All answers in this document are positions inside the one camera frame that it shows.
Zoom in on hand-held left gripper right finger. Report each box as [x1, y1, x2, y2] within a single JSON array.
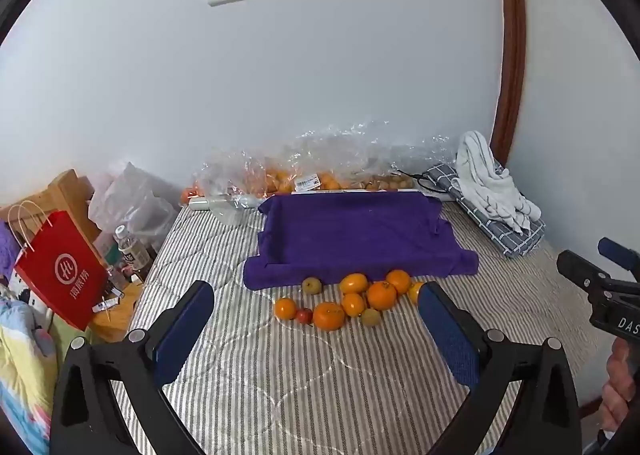
[[417, 281, 583, 455]]

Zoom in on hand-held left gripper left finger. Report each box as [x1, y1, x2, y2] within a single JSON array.
[[50, 279, 216, 455]]

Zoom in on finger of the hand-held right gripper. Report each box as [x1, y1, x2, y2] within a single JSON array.
[[556, 249, 615, 294], [598, 237, 640, 282]]

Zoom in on large ribbed orange mandarin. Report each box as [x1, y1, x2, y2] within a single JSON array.
[[312, 301, 346, 332], [367, 281, 398, 311]]

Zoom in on purple towel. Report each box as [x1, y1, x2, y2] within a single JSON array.
[[242, 190, 480, 291]]

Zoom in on clear bag of brown fruits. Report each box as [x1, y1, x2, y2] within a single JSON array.
[[350, 132, 461, 193]]

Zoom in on person's right hand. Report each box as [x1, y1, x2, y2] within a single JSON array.
[[600, 338, 640, 432]]

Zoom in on orange side table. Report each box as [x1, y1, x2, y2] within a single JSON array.
[[91, 279, 147, 343]]

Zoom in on grey checked cloth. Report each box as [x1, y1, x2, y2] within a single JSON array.
[[422, 162, 547, 256]]

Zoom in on clear water bottle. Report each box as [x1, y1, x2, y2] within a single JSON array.
[[112, 225, 154, 277]]

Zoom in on striped bed sheet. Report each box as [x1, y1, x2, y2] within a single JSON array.
[[110, 195, 601, 455]]

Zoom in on white striped towel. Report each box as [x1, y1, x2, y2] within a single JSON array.
[[455, 130, 542, 236]]

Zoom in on clear plastic container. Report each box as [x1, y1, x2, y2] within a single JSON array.
[[207, 195, 261, 227]]

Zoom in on red paper bag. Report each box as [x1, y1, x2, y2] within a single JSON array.
[[7, 200, 109, 331]]

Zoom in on white plastic bag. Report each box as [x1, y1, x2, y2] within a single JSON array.
[[89, 162, 181, 256]]

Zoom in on clear plastic bag of oranges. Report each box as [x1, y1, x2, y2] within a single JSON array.
[[265, 122, 401, 196], [180, 148, 281, 208]]

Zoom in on colourful printed blanket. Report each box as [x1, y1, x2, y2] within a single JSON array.
[[0, 300, 66, 455]]

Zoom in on purple plush cloth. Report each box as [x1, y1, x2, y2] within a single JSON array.
[[0, 222, 26, 282]]

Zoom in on black cable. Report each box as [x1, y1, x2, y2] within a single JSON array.
[[396, 168, 451, 197]]

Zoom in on brown wooden door frame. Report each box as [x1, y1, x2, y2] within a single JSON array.
[[489, 0, 528, 171]]

